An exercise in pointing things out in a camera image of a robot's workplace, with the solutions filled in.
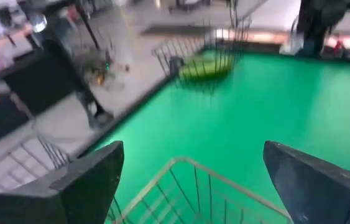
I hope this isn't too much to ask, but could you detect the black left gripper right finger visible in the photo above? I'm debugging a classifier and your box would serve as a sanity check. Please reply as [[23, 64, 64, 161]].
[[262, 140, 350, 224]]

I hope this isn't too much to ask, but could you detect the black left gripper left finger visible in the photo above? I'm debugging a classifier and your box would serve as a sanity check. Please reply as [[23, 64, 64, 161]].
[[0, 140, 126, 224]]

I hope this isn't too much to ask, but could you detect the green cucumber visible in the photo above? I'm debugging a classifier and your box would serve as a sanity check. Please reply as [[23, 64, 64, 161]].
[[178, 63, 230, 81]]

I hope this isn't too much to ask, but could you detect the green felt mat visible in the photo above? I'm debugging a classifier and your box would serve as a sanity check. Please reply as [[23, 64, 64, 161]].
[[93, 50, 350, 224]]

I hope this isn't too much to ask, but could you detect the black box-shaped furniture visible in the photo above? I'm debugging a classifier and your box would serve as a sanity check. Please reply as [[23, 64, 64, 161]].
[[2, 39, 80, 115]]

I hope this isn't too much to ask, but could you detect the black floor stand pole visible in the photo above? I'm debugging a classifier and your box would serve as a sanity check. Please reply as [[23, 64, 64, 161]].
[[73, 0, 103, 53]]

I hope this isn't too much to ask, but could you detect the shiny round metal object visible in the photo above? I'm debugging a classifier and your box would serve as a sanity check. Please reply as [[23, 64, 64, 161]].
[[30, 12, 48, 34]]

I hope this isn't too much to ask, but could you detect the bronze wire basket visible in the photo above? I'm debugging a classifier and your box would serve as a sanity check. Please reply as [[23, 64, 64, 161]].
[[104, 156, 294, 224]]

